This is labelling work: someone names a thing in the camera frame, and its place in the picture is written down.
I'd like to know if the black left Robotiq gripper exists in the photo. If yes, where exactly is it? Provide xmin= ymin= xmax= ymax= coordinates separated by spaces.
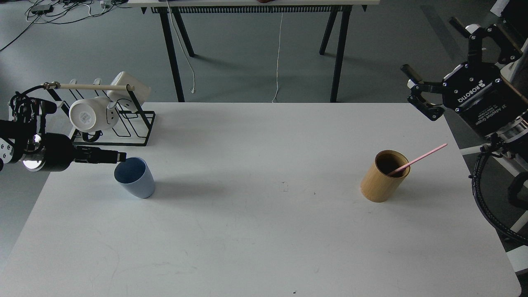
xmin=22 ymin=133 xmax=127 ymax=172

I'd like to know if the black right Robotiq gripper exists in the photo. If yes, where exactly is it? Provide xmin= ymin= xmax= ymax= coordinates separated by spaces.
xmin=401 ymin=16 xmax=528 ymax=139

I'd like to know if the light blue cup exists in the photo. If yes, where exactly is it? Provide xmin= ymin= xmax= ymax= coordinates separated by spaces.
xmin=113 ymin=157 xmax=156 ymax=199

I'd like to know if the pink chopstick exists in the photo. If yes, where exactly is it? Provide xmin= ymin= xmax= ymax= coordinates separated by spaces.
xmin=387 ymin=143 xmax=448 ymax=177

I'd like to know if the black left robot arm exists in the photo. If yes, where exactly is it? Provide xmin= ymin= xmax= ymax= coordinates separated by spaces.
xmin=0 ymin=83 xmax=127 ymax=172

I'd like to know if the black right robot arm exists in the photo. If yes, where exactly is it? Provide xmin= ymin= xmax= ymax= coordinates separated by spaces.
xmin=401 ymin=17 xmax=528 ymax=245

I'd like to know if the white mug with face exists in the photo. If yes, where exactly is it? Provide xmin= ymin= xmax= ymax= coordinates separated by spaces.
xmin=68 ymin=96 xmax=119 ymax=133

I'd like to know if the wooden rack dowel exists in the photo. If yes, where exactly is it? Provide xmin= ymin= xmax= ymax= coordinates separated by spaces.
xmin=41 ymin=82 xmax=134 ymax=92

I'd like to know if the white square mug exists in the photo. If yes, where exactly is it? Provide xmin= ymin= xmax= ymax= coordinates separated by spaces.
xmin=106 ymin=71 xmax=151 ymax=108

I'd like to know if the bamboo cylinder holder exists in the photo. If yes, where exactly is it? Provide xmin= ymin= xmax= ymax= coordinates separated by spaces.
xmin=360 ymin=150 xmax=410 ymax=203

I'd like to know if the black trestle table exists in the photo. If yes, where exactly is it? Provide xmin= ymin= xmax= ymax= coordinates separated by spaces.
xmin=127 ymin=0 xmax=381 ymax=103

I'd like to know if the black wire mug rack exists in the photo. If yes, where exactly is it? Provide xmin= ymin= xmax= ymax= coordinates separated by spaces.
xmin=47 ymin=83 xmax=156 ymax=146

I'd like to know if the floor cable bundle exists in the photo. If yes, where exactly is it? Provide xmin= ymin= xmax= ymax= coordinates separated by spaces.
xmin=0 ymin=0 xmax=128 ymax=52

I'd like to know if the white hanging cable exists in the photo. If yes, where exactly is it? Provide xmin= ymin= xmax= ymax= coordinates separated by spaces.
xmin=272 ymin=12 xmax=284 ymax=103

